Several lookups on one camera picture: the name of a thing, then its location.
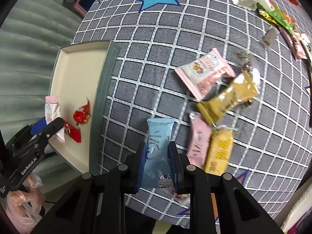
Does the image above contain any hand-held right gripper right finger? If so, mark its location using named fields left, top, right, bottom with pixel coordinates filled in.
left=168, top=141, right=285, bottom=234

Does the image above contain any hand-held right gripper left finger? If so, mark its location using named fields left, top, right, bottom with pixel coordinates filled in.
left=32, top=141, right=149, bottom=234

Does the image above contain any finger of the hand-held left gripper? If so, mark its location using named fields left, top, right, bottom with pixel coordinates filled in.
left=29, top=117, right=49, bottom=135
left=31, top=117, right=65, bottom=152

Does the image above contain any pink and white snack packet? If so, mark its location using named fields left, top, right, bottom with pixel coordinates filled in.
left=44, top=96, right=66, bottom=143

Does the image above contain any light blue snack packet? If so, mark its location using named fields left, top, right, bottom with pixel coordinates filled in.
left=139, top=118, right=180, bottom=191

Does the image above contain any cream tray with grey rim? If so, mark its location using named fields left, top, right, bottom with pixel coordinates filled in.
left=47, top=40, right=120, bottom=175

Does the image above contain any red candy wrapper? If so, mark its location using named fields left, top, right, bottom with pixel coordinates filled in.
left=64, top=122, right=82, bottom=143
left=73, top=97, right=91, bottom=126

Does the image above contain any pink plastic bag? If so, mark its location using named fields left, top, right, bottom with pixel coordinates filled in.
left=5, top=174, right=46, bottom=233

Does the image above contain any plain pink snack packet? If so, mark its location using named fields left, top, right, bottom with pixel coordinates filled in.
left=186, top=112, right=213, bottom=168

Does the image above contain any teal ribbed cover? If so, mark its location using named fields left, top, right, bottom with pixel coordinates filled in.
left=0, top=0, right=84, bottom=152

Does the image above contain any mustard gold snack packet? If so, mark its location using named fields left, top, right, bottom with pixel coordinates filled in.
left=196, top=71, right=260, bottom=125

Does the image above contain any pink cookie snack packet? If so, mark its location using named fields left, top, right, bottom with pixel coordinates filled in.
left=175, top=48, right=236, bottom=102

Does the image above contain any grey checked star blanket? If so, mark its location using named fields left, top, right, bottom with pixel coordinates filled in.
left=71, top=0, right=312, bottom=225

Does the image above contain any clear wrapped dark candy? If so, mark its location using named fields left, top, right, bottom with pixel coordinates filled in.
left=234, top=50, right=253, bottom=73

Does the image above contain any small clear wrapped candy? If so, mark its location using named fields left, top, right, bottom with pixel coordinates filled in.
left=260, top=27, right=281, bottom=47

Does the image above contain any pink long snack packet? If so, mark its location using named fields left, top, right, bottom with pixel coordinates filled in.
left=280, top=27, right=308, bottom=62

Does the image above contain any small yellow snack packet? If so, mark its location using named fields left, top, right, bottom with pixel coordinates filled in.
left=258, top=8, right=278, bottom=25

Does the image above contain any green snack packet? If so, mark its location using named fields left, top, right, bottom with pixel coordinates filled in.
left=257, top=1, right=296, bottom=34

